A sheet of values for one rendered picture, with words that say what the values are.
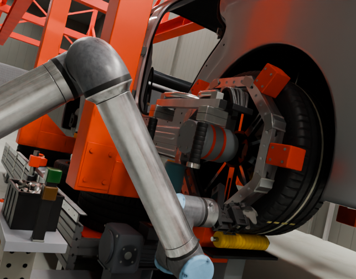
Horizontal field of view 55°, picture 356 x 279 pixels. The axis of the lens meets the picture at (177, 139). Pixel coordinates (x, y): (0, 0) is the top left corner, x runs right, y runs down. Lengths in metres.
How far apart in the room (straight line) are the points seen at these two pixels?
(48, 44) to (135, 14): 1.93
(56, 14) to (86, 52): 2.81
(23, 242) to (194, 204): 0.48
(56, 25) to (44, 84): 2.71
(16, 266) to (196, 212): 0.63
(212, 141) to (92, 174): 0.60
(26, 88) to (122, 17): 0.87
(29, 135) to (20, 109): 2.59
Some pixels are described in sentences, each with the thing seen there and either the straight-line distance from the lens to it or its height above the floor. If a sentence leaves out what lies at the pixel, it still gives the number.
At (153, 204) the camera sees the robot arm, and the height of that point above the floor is 0.65.
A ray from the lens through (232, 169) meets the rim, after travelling 1.43.
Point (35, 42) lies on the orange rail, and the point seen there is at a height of 3.30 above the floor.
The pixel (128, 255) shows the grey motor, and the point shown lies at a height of 0.32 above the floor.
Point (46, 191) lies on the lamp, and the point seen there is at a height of 0.60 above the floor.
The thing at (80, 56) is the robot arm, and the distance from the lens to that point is 0.81.
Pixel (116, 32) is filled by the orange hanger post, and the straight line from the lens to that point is 1.64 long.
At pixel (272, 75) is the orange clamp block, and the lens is 1.24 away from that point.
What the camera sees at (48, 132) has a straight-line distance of 3.52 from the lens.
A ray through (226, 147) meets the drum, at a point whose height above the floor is 0.84.
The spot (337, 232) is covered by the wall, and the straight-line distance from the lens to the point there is 5.60.
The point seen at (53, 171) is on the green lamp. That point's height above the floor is 0.65.
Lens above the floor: 0.79
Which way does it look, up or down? 2 degrees up
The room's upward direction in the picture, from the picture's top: 13 degrees clockwise
